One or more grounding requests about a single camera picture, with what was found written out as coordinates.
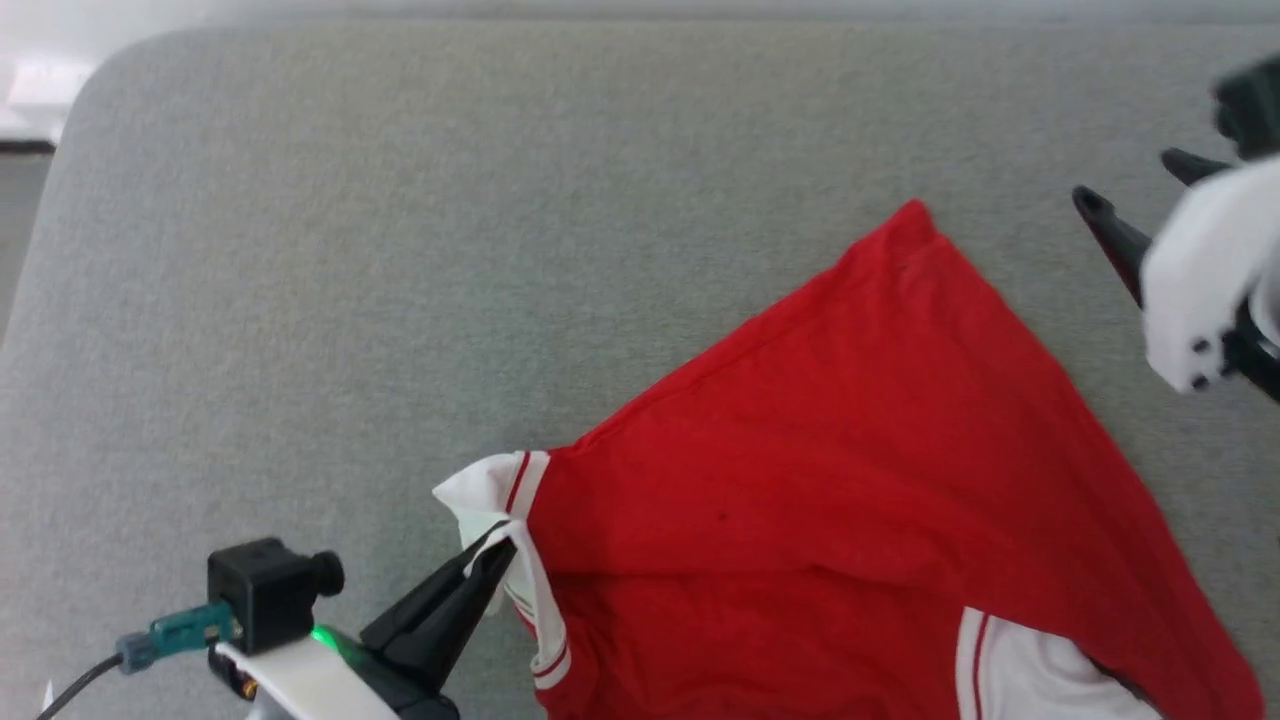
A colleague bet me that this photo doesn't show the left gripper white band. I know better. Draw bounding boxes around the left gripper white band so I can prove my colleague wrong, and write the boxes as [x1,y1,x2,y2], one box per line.
[213,522,519,720]

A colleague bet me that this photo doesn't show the red basketball jersey white trim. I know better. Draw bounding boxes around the red basketball jersey white trim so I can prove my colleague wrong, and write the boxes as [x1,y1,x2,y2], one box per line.
[432,198,1267,720]

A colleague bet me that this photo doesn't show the grey fabric sofa cushion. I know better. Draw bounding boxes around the grey fabric sofa cushion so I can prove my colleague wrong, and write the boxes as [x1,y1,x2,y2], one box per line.
[0,20,1280,720]

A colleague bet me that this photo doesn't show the teal plug black cable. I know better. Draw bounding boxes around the teal plug black cable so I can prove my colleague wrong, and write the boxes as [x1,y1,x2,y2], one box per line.
[35,600,243,720]

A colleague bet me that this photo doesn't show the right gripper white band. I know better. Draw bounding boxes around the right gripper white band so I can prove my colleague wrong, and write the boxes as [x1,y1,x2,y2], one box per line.
[1072,148,1280,396]

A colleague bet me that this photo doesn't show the white wall box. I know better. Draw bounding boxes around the white wall box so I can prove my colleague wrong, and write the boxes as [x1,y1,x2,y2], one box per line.
[3,58,97,143]

